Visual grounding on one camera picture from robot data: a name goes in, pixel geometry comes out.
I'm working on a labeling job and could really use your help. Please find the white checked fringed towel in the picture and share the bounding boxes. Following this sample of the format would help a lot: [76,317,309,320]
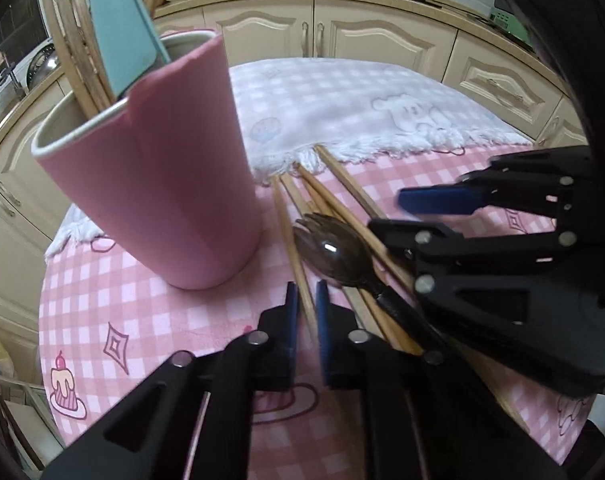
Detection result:
[45,57,533,261]

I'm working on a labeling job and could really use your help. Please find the pink checked tablecloth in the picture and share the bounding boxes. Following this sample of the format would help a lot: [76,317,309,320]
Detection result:
[38,142,598,480]

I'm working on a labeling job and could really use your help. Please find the pile of wooden chopsticks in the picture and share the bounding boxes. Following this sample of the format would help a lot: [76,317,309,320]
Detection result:
[281,144,530,428]

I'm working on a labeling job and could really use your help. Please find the black-handled spork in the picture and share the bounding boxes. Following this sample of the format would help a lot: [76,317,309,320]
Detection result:
[292,212,463,361]

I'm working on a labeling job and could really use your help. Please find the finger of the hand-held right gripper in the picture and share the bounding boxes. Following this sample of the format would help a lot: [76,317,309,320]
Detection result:
[399,146,603,266]
[369,218,605,396]

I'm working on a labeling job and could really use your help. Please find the teal plastic spatula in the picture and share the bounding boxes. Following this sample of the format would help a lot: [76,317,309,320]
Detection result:
[87,0,172,103]

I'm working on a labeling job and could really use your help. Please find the steel wok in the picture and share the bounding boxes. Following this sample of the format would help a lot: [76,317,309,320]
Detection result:
[26,42,63,91]

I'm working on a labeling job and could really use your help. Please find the pink utensil holder cup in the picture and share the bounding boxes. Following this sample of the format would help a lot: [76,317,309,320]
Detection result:
[31,30,263,291]

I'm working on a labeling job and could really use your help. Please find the green multicooker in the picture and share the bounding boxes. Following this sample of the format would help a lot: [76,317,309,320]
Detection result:
[487,0,538,41]

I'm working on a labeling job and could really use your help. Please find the kitchen window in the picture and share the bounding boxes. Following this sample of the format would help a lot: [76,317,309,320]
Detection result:
[0,0,50,56]

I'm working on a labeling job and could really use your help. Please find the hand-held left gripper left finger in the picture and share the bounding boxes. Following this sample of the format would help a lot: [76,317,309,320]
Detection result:
[42,280,303,480]

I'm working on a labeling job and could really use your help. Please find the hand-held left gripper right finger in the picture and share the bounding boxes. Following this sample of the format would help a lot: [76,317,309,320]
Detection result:
[315,279,568,480]

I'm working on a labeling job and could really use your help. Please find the cream base cabinets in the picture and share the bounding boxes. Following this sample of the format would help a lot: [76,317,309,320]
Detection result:
[0,0,590,376]

